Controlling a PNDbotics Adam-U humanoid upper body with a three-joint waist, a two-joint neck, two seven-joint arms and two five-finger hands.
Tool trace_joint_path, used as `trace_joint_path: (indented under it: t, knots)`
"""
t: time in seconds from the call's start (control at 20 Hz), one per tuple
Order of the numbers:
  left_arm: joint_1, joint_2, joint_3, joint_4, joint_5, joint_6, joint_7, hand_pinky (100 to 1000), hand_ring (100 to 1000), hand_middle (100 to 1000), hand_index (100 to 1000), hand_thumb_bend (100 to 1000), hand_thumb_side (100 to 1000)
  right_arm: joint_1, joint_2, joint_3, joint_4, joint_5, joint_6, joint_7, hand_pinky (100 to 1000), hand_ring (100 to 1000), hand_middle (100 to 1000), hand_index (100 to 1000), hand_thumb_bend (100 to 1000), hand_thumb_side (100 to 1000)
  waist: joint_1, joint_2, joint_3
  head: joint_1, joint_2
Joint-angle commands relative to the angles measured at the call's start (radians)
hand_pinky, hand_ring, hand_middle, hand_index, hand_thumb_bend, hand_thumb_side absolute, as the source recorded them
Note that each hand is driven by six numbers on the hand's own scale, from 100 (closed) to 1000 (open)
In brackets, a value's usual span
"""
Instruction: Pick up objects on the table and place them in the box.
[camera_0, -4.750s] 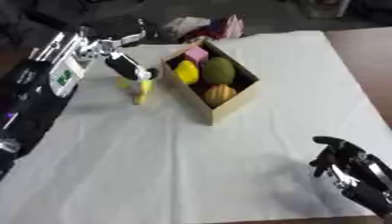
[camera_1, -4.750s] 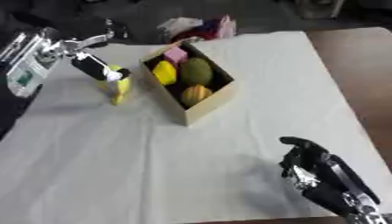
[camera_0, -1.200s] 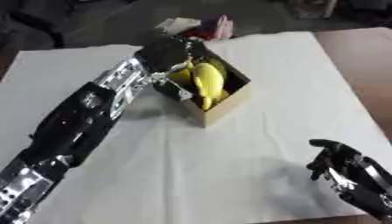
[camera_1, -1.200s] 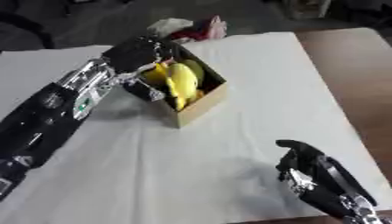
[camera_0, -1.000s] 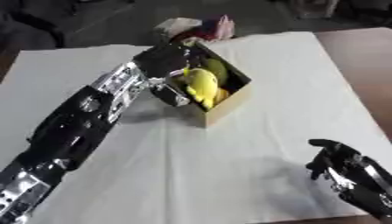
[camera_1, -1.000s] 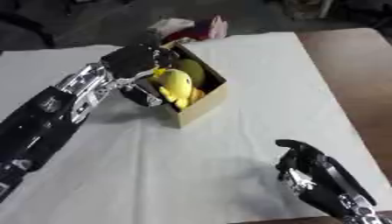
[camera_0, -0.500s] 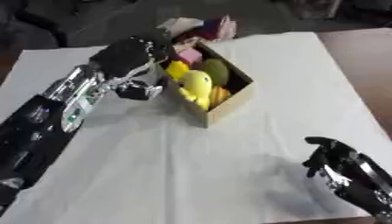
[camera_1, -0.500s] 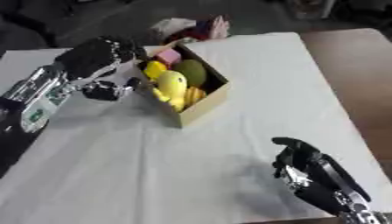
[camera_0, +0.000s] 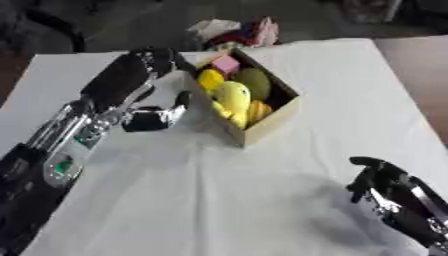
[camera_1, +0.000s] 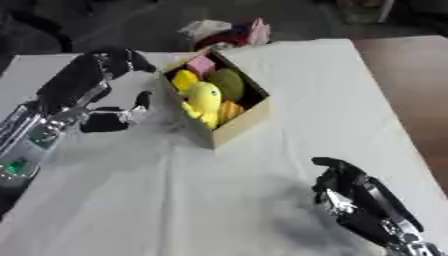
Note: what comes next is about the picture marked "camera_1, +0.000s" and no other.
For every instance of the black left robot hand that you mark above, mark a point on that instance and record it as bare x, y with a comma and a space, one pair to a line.
76, 80

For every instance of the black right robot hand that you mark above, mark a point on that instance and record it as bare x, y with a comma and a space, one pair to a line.
361, 200

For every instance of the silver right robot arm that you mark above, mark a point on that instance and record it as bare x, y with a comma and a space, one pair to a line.
417, 246

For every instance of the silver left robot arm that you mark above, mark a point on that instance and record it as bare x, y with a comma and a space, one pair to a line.
26, 136

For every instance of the tan cardboard box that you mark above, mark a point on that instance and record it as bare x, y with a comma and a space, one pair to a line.
233, 128

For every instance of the yellow toy fruit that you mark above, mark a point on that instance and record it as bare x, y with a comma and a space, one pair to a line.
184, 80

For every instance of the pink block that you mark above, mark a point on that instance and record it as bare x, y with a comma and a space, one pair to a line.
200, 66

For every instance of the yellow soft toy duck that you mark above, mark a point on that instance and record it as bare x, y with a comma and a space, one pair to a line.
203, 101

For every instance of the green toy fruit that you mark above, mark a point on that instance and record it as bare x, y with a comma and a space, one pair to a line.
227, 83

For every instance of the orange toy fruit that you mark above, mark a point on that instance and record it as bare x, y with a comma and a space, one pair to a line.
229, 111

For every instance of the pile of soft toys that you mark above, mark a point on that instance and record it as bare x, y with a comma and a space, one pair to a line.
230, 31

